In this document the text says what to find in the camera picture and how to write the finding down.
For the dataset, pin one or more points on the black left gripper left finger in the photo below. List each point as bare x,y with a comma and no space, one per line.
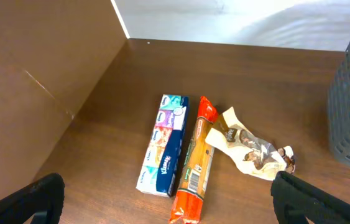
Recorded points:
41,202

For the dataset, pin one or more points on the Kleenex tissue multipack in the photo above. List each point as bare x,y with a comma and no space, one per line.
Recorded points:
159,168

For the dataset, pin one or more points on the orange spaghetti packet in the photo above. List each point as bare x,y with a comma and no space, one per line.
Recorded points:
191,190

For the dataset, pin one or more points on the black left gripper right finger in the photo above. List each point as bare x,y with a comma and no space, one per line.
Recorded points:
296,201

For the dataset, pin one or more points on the beige brown snack bag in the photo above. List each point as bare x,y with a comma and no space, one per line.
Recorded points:
252,155

